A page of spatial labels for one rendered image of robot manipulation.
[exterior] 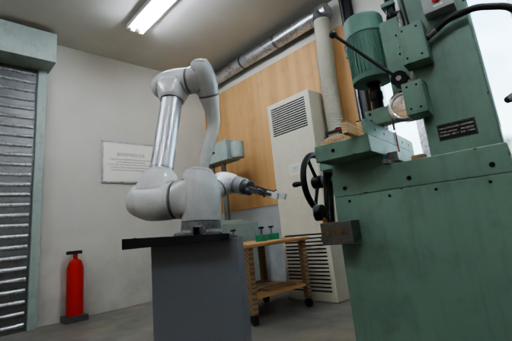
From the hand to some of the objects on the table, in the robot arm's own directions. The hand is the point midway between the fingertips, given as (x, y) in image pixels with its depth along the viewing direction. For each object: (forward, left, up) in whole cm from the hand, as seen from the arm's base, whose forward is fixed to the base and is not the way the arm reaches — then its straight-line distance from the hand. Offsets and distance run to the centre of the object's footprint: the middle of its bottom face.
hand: (276, 195), depth 165 cm
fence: (+47, -30, +14) cm, 57 cm away
